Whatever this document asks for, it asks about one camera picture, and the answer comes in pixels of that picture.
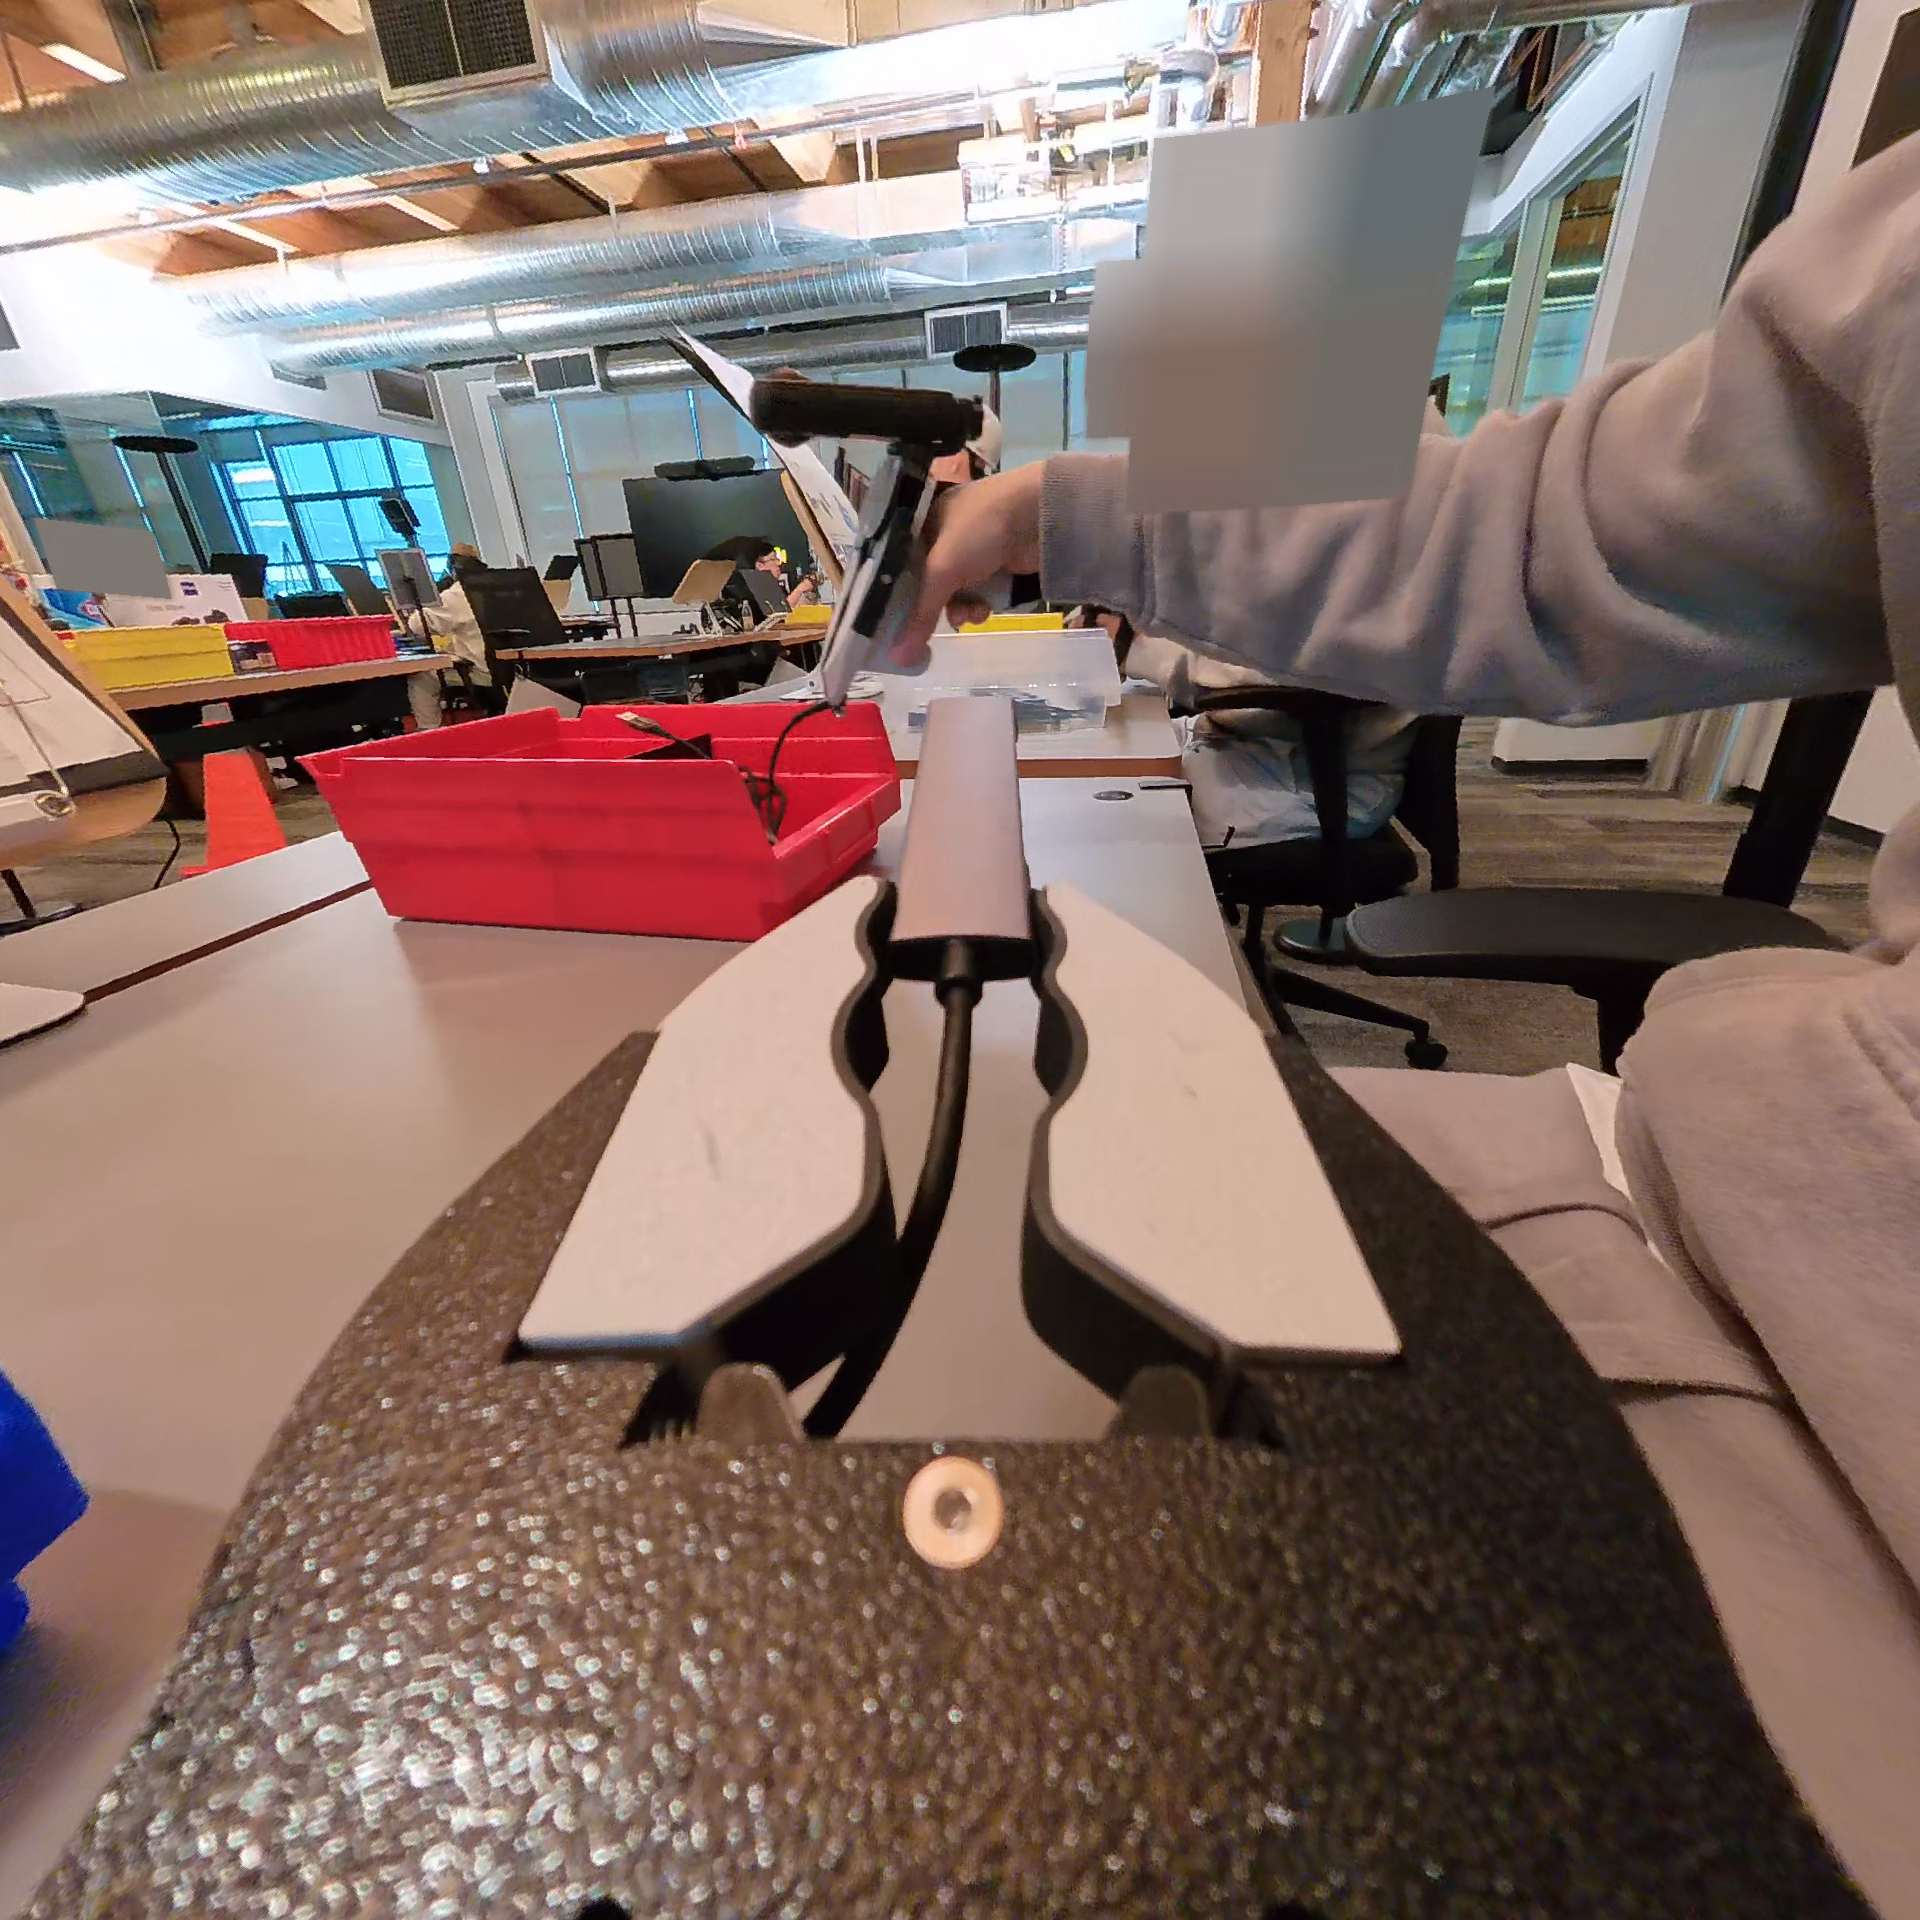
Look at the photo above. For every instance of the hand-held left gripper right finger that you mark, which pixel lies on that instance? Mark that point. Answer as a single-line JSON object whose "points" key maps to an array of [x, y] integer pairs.
{"points": [[1215, 1170]]}

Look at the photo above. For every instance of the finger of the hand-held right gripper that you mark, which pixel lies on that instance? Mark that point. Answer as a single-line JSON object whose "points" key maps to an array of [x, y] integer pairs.
{"points": [[862, 650]]}

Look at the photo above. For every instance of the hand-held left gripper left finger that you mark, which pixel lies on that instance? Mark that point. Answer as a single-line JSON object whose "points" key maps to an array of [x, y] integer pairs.
{"points": [[705, 1155]]}

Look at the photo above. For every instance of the red divided parts bin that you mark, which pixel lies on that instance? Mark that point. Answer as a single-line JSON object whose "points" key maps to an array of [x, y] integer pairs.
{"points": [[568, 866]]}

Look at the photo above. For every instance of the blue parts bin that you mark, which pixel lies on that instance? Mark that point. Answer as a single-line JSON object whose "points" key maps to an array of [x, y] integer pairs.
{"points": [[31, 1496]]}

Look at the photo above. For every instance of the person's right forearm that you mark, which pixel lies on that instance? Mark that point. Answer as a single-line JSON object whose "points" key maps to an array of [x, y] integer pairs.
{"points": [[1652, 572]]}

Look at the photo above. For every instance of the long office desk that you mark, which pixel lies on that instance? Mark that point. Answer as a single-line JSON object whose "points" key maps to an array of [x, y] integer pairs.
{"points": [[286, 682], [646, 646]]}

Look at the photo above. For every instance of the person's right hand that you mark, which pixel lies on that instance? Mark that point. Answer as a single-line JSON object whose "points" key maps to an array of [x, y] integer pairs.
{"points": [[992, 534]]}

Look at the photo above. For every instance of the wooden document stand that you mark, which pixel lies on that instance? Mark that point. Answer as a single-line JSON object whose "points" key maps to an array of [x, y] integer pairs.
{"points": [[806, 526]]}

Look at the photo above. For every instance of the black round pendant lamp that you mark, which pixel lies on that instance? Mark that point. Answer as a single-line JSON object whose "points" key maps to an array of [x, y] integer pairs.
{"points": [[1000, 351]]}

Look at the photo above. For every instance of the yellow storage bin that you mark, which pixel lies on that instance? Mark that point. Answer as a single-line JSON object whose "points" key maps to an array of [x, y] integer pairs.
{"points": [[1010, 625], [155, 660]]}

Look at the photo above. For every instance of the clear plastic storage box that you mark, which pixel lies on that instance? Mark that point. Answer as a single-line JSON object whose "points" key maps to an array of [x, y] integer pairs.
{"points": [[1036, 664]]}

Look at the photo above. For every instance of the black computer monitor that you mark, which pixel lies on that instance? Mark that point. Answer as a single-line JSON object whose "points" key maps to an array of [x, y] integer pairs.
{"points": [[705, 530]]}

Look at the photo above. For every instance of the person's legs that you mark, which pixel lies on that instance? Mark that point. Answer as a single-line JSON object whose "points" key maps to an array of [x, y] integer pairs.
{"points": [[1560, 1287]]}

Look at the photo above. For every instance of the red storage bin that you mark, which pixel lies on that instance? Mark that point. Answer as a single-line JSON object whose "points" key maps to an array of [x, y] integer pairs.
{"points": [[309, 646]]}

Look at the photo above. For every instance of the orange traffic cone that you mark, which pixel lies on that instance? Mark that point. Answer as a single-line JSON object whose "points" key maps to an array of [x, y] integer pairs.
{"points": [[236, 828]]}

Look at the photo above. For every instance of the instruction sheet on stand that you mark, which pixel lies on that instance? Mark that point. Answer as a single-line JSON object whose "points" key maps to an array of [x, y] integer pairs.
{"points": [[91, 821]]}

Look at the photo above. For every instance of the silver ventilation duct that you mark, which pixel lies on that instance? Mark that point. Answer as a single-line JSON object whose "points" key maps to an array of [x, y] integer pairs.
{"points": [[224, 125], [597, 255]]}

